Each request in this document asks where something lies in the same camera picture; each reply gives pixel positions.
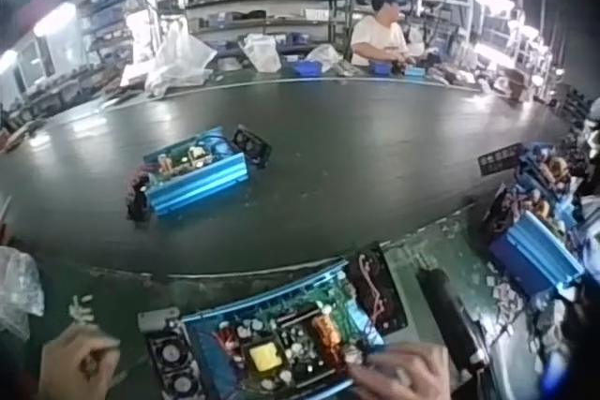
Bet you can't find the person's left hand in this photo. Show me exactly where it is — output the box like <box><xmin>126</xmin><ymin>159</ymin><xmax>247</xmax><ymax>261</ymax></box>
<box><xmin>37</xmin><ymin>323</ymin><xmax>123</xmax><ymax>400</ymax></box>

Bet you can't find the person's right hand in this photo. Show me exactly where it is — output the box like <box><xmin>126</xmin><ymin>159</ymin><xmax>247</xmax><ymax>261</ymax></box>
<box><xmin>349</xmin><ymin>341</ymin><xmax>454</xmax><ymax>400</ymax></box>

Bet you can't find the blue power supply unit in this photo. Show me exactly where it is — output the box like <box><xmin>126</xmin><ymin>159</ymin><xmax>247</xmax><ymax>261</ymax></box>
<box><xmin>142</xmin><ymin>126</ymin><xmax>252</xmax><ymax>219</ymax></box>
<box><xmin>180</xmin><ymin>259</ymin><xmax>388</xmax><ymax>400</ymax></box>

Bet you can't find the pile of small white parts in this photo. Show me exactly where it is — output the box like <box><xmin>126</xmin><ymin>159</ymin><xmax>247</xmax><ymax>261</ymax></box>
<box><xmin>67</xmin><ymin>293</ymin><xmax>96</xmax><ymax>327</ymax></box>

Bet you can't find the small grey box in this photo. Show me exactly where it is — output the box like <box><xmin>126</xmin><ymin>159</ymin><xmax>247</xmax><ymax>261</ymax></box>
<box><xmin>137</xmin><ymin>306</ymin><xmax>182</xmax><ymax>333</ymax></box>

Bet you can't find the black twin fan end panel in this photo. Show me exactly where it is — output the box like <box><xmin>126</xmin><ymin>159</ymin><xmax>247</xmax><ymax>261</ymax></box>
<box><xmin>143</xmin><ymin>319</ymin><xmax>201</xmax><ymax>400</ymax></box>

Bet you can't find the black electric screwdriver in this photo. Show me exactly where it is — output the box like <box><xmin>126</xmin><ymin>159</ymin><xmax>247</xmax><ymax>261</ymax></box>
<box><xmin>415</xmin><ymin>266</ymin><xmax>491</xmax><ymax>374</ymax></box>

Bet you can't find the crumpled clear plastic bag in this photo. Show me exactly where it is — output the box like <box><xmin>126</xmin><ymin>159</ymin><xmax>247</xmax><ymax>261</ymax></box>
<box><xmin>0</xmin><ymin>244</ymin><xmax>46</xmax><ymax>341</ymax></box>

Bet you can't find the heap of white scraps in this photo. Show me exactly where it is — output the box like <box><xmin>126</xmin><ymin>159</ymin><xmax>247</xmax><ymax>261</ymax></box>
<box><xmin>486</xmin><ymin>272</ymin><xmax>533</xmax><ymax>324</ymax></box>

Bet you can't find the black sign plate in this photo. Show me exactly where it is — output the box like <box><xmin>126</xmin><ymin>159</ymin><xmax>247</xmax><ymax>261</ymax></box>
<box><xmin>477</xmin><ymin>142</ymin><xmax>524</xmax><ymax>177</ymax></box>

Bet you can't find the large clear plastic bag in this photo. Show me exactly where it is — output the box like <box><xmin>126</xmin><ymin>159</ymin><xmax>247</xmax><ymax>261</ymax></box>
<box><xmin>143</xmin><ymin>27</ymin><xmax>218</xmax><ymax>97</ymax></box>

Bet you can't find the small clear plastic bag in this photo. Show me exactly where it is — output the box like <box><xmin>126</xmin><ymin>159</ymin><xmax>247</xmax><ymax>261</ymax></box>
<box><xmin>303</xmin><ymin>43</ymin><xmax>344</xmax><ymax>69</ymax></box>

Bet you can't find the white plastic bag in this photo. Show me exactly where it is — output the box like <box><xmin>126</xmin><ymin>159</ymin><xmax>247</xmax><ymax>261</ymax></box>
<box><xmin>242</xmin><ymin>33</ymin><xmax>283</xmax><ymax>74</ymax></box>

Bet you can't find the shelf rack with blue bins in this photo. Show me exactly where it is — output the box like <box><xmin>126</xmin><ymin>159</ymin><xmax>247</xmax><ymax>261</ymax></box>
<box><xmin>77</xmin><ymin>0</ymin><xmax>147</xmax><ymax>67</ymax></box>

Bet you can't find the workstation rack with lamps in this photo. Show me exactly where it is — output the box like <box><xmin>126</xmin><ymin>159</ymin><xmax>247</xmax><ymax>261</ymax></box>
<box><xmin>471</xmin><ymin>0</ymin><xmax>557</xmax><ymax>96</ymax></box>

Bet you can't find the grey storage shelf rack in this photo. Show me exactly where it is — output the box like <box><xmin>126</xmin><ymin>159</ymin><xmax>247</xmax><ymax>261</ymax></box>
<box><xmin>181</xmin><ymin>0</ymin><xmax>349</xmax><ymax>48</ymax></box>

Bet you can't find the black wired end panel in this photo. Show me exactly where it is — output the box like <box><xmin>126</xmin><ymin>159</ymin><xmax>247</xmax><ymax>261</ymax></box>
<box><xmin>345</xmin><ymin>243</ymin><xmax>409</xmax><ymax>336</ymax></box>

